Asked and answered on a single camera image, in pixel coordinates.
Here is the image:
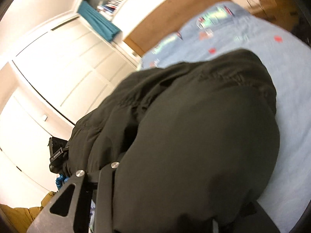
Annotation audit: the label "black hooded puffer jacket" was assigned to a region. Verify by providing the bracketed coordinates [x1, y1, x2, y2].
[62, 50, 280, 232]

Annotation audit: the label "blue gloved left hand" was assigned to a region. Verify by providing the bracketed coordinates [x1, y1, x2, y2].
[55, 174, 69, 190]

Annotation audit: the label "white sliding wardrobe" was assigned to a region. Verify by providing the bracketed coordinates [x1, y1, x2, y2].
[1, 17, 139, 208]

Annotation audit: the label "mustard yellow trousers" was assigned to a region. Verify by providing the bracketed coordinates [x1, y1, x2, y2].
[1, 191, 56, 232]

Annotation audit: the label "teal curtain left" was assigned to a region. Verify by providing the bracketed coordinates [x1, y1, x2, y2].
[78, 1, 121, 43]

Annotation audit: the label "wooden headboard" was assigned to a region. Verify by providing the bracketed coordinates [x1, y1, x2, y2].
[124, 0, 230, 56]

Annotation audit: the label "blue patterned bed duvet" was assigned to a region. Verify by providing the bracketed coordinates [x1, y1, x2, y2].
[140, 1, 310, 232]

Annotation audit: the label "wooden bedside drawer unit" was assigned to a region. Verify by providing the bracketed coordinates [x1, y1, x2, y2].
[246, 0, 300, 32]

